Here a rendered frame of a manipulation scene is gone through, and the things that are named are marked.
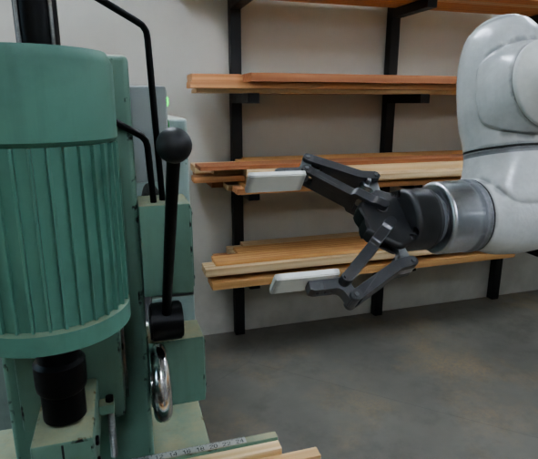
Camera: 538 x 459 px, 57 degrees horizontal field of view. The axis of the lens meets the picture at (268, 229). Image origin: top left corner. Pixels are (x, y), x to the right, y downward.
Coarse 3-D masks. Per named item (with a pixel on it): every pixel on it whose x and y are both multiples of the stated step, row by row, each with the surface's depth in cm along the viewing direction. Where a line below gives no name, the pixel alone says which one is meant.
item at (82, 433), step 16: (96, 384) 69; (96, 400) 67; (96, 416) 65; (48, 432) 59; (64, 432) 59; (80, 432) 59; (96, 432) 63; (32, 448) 56; (48, 448) 57; (64, 448) 57; (80, 448) 58; (96, 448) 61
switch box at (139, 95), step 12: (132, 96) 80; (144, 96) 81; (132, 108) 81; (144, 108) 81; (132, 120) 81; (144, 120) 82; (144, 132) 82; (144, 156) 83; (144, 168) 83; (156, 168) 84; (144, 180) 84; (156, 180) 85
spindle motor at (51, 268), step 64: (0, 64) 43; (64, 64) 46; (0, 128) 44; (64, 128) 47; (0, 192) 46; (64, 192) 48; (0, 256) 48; (64, 256) 49; (0, 320) 49; (64, 320) 51; (128, 320) 59
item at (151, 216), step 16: (144, 208) 75; (160, 208) 76; (144, 224) 76; (160, 224) 76; (144, 240) 76; (160, 240) 77; (176, 240) 78; (192, 240) 79; (144, 256) 77; (160, 256) 78; (176, 256) 78; (192, 256) 80; (144, 272) 78; (160, 272) 78; (176, 272) 79; (192, 272) 80; (144, 288) 78; (160, 288) 79; (176, 288) 80; (192, 288) 81
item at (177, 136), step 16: (176, 128) 47; (160, 144) 46; (176, 144) 46; (176, 160) 47; (176, 176) 50; (176, 192) 52; (176, 208) 55; (176, 224) 57; (160, 304) 76; (176, 304) 76; (160, 320) 74; (176, 320) 75; (160, 336) 75; (176, 336) 76
